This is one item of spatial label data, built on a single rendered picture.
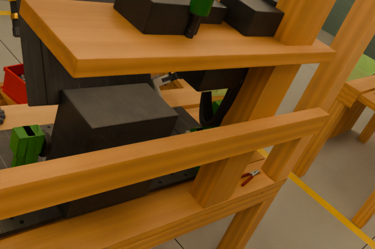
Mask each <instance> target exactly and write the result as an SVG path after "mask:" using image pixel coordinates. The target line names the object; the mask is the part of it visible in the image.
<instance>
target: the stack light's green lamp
mask: <svg viewBox="0 0 375 249"><path fill-rule="evenodd" d="M213 3H214V0H190V9H189V12H190V13H191V14H193V15H195V16H198V17H201V18H208V16H209V13H210V10H211V8H212V5H213Z"/></svg>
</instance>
